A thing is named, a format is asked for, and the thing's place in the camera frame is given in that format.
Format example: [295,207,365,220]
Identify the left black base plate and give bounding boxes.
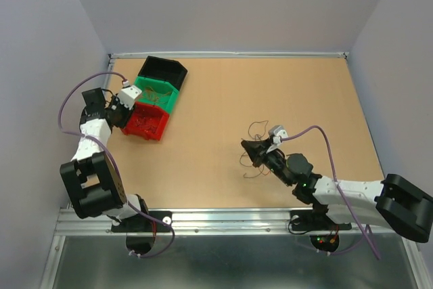
[111,210,173,234]

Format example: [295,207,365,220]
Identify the purple cable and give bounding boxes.
[59,71,176,260]
[280,125,382,261]

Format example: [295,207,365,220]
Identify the black plastic bin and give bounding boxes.
[138,56,187,91]

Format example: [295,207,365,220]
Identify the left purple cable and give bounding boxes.
[59,71,176,260]

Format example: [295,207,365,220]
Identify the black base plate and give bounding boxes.
[111,210,173,234]
[288,209,352,234]

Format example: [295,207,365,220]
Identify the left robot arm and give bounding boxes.
[60,85,151,231]

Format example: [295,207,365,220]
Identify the red plastic bin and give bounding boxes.
[121,102,170,141]

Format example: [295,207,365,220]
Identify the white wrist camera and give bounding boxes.
[266,125,288,154]
[117,80,142,110]

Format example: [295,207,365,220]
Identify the cable bundle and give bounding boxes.
[239,119,271,180]

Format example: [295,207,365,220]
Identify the orange wire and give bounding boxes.
[140,85,172,106]

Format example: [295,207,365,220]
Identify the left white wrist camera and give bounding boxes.
[117,80,142,110]

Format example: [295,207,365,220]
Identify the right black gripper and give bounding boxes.
[241,137,292,186]

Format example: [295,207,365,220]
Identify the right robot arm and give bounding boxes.
[241,139,432,243]

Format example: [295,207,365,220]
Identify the green plastic bin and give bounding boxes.
[134,76,179,114]

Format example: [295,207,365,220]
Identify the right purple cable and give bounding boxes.
[280,125,382,261]

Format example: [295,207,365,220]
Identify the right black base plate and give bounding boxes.
[288,209,352,234]

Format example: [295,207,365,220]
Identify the aluminium front rail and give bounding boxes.
[53,204,417,236]

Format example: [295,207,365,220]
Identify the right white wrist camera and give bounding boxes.
[266,125,288,154]

